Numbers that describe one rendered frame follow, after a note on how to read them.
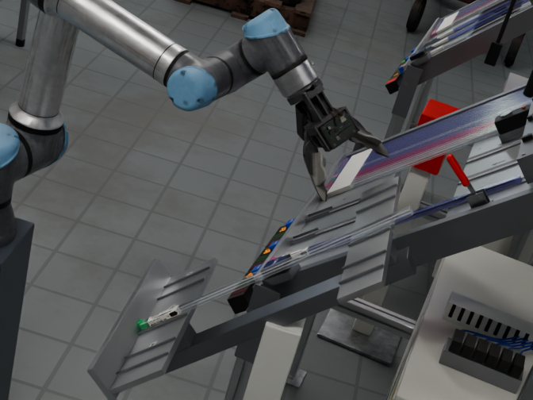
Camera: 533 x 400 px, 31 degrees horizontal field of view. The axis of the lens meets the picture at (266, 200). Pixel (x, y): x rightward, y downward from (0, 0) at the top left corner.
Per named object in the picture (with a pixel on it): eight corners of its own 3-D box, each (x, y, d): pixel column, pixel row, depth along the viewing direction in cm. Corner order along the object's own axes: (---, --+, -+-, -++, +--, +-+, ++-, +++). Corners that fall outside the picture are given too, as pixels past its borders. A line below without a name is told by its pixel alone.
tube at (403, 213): (141, 330, 161) (137, 325, 161) (143, 326, 162) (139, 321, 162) (412, 215, 142) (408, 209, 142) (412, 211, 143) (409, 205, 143)
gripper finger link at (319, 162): (317, 201, 173) (320, 151, 173) (308, 200, 179) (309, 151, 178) (334, 202, 174) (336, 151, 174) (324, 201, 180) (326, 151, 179)
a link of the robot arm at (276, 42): (247, 21, 178) (282, -1, 173) (279, 72, 180) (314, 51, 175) (229, 34, 171) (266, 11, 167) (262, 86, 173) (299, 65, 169)
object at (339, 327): (316, 336, 295) (393, 109, 258) (335, 298, 316) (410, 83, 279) (389, 367, 291) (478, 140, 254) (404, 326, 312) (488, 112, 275)
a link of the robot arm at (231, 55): (182, 71, 175) (225, 44, 169) (212, 58, 184) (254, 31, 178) (203, 109, 176) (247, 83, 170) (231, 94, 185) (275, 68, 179)
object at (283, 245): (270, 309, 183) (252, 278, 182) (352, 179, 240) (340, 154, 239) (275, 308, 183) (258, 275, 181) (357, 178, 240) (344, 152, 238)
